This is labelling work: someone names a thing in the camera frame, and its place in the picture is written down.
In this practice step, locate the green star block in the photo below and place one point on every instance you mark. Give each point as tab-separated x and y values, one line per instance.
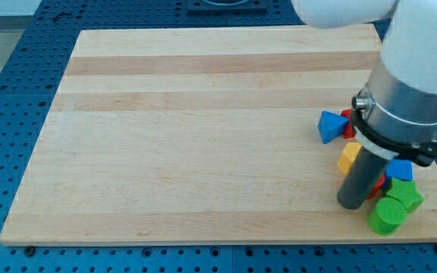
406	193

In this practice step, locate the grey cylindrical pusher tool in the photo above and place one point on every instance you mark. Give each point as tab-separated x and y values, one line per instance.
361	179

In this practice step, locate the blue cube block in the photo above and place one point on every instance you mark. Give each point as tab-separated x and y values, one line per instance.
400	169

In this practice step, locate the blue triangle block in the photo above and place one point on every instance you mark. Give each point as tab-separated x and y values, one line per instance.
331	126

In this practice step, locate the yellow hexagon block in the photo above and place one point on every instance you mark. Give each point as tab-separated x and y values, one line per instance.
348	156

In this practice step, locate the light wooden board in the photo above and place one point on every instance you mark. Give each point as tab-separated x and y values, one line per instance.
194	136

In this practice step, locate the red block under tool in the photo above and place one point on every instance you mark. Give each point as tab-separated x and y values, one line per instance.
377	187

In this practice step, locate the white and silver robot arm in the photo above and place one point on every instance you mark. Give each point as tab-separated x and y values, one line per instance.
395	114

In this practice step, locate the red star block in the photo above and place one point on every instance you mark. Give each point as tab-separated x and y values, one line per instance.
348	132

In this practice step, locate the green cylinder block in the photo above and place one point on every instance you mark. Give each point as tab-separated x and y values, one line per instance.
387	216

